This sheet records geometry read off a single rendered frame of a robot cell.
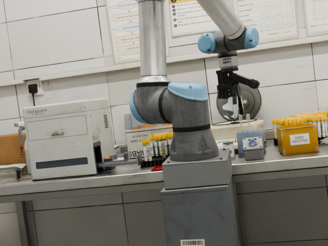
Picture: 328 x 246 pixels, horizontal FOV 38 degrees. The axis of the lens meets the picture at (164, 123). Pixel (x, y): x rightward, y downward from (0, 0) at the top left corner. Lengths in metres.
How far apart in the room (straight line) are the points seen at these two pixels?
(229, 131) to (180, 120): 0.66
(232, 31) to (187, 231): 0.69
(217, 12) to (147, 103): 0.38
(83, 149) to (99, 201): 0.75
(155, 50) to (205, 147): 0.35
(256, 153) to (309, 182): 0.75
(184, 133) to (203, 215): 0.24
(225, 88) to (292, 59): 0.62
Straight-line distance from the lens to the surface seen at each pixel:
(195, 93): 1.39
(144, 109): 1.48
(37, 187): 1.94
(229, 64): 1.86
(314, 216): 2.49
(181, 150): 1.40
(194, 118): 1.39
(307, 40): 2.37
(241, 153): 1.89
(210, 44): 1.76
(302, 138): 1.81
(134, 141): 2.12
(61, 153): 1.92
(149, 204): 2.52
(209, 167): 1.38
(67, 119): 1.90
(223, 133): 2.05
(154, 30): 1.51
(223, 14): 1.61
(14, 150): 2.39
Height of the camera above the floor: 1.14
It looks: 3 degrees down
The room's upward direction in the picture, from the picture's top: 7 degrees counter-clockwise
